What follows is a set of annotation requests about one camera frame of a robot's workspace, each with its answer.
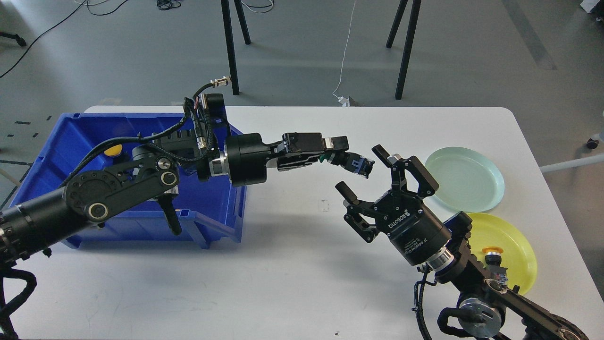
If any yellow plate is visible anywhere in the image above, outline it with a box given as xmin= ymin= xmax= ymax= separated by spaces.
xmin=468 ymin=212 xmax=538 ymax=295

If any light green plate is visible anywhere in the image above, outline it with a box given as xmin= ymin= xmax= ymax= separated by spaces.
xmin=425 ymin=146 xmax=505 ymax=213

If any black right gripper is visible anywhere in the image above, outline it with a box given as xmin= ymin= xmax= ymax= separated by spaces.
xmin=335 ymin=144 xmax=451 ymax=265

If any black tripod left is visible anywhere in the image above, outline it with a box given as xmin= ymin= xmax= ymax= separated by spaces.
xmin=220 ymin=0 xmax=252 ymax=96

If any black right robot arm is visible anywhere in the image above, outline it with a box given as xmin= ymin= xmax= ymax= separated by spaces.
xmin=336 ymin=144 xmax=587 ymax=340

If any white cable with plug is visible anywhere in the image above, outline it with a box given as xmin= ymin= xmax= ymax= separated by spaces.
xmin=332 ymin=0 xmax=359 ymax=107

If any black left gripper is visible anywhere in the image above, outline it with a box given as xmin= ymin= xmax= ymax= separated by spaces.
xmin=224 ymin=133 xmax=349 ymax=187

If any black tripod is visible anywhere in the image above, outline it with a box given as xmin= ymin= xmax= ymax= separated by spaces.
xmin=220 ymin=0 xmax=252 ymax=96
xmin=386 ymin=0 xmax=421 ymax=100

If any blue plastic bin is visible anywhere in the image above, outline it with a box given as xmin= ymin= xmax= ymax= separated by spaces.
xmin=11 ymin=113 xmax=245 ymax=249

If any yellow push button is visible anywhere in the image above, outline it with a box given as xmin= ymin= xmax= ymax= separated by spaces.
xmin=103 ymin=144 xmax=123 ymax=158
xmin=481 ymin=246 xmax=508 ymax=286

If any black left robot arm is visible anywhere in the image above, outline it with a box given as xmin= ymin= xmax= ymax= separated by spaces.
xmin=1 ymin=76 xmax=360 ymax=340

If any black tripod right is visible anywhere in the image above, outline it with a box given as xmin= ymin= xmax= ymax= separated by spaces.
xmin=386 ymin=0 xmax=421 ymax=100

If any black floor cable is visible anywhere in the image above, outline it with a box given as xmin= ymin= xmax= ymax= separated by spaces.
xmin=0 ymin=0 xmax=130 ymax=79

